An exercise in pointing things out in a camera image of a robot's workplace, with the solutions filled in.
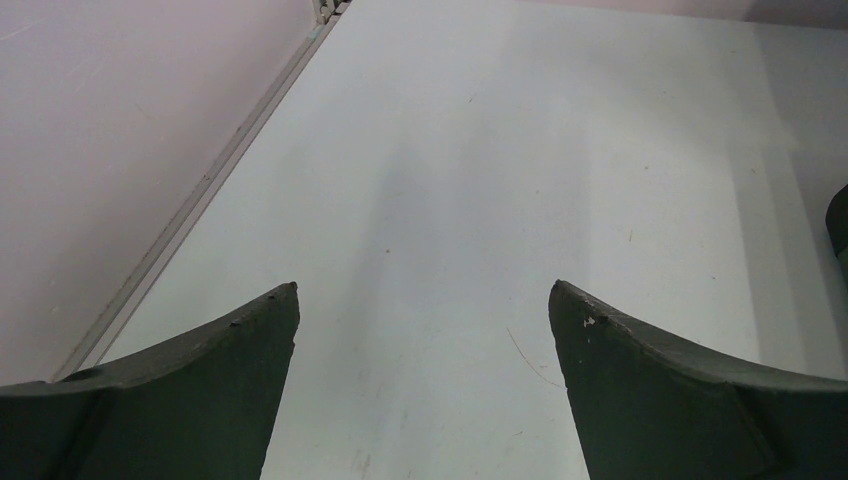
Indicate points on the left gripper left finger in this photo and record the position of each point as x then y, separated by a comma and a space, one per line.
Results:
201, 405

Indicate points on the black poker case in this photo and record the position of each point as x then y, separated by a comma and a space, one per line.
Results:
836, 220

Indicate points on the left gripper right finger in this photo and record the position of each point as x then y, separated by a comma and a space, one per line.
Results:
648, 404

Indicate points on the left aluminium frame post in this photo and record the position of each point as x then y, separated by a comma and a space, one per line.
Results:
111, 321

